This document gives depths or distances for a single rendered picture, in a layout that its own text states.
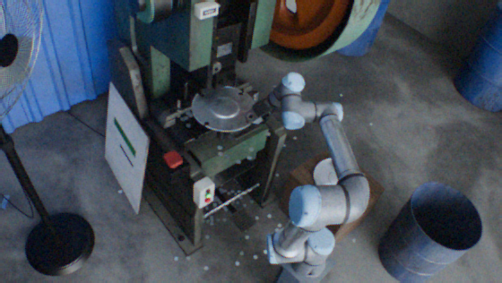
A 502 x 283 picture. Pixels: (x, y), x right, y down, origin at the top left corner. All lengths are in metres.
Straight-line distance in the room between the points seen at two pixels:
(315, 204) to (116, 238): 1.39
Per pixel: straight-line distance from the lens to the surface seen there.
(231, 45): 1.54
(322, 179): 2.05
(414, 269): 2.20
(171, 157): 1.50
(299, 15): 1.68
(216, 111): 1.65
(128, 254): 2.14
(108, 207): 2.31
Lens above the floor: 1.92
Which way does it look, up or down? 47 degrees down
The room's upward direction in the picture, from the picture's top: 11 degrees clockwise
